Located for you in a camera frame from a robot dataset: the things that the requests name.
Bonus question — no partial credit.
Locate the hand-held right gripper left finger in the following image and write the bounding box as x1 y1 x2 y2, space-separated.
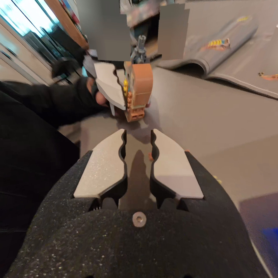
74 129 128 198

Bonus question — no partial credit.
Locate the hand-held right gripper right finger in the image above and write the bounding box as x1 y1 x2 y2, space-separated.
150 129 204 199

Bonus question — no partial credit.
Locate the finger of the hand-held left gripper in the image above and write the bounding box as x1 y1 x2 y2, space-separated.
93 62 128 117

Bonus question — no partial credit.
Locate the brown lego assembly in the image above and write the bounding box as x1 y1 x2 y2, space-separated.
123 35 154 122

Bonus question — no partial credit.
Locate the person's left forearm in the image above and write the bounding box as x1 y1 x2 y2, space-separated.
0 76 99 129

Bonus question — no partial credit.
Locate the person's left hand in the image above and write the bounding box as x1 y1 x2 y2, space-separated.
86 77 152 109

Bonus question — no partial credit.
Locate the cardboard box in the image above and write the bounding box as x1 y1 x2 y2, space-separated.
127 4 161 60

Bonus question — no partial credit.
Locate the blue plastic bin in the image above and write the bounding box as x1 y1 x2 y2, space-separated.
238 193 278 278

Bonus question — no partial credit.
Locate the grey instruction booklet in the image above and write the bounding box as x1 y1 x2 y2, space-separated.
156 15 278 100

